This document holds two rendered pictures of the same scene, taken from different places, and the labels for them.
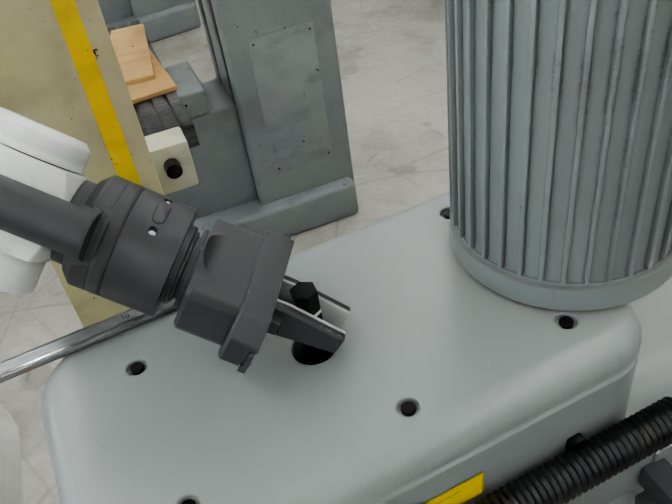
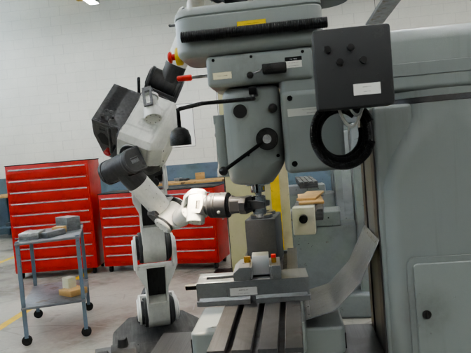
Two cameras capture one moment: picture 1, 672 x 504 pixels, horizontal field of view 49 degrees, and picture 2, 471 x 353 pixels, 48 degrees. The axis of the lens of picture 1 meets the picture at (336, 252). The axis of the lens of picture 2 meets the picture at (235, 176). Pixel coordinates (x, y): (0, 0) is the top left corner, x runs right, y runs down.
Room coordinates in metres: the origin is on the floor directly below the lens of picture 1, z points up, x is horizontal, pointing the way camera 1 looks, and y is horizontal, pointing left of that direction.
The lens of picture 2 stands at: (-1.23, -0.70, 1.43)
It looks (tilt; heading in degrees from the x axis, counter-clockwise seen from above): 3 degrees down; 26
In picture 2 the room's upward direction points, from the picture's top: 5 degrees counter-clockwise
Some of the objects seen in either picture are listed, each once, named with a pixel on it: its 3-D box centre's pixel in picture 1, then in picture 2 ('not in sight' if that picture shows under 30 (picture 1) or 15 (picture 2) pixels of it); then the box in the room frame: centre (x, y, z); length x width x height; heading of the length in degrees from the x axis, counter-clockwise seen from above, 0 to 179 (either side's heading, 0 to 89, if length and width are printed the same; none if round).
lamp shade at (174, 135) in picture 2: not in sight; (180, 136); (0.29, 0.25, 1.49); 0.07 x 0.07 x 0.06
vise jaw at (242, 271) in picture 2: not in sight; (243, 269); (0.25, 0.03, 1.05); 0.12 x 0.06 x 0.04; 23
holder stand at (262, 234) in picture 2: not in sight; (265, 236); (0.76, 0.17, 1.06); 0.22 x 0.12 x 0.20; 15
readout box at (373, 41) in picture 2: not in sight; (352, 68); (0.20, -0.37, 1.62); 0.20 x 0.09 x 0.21; 110
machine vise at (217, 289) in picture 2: not in sight; (252, 279); (0.26, 0.01, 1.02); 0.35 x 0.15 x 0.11; 113
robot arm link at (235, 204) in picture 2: not in sight; (233, 205); (0.40, 0.12, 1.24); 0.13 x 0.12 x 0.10; 7
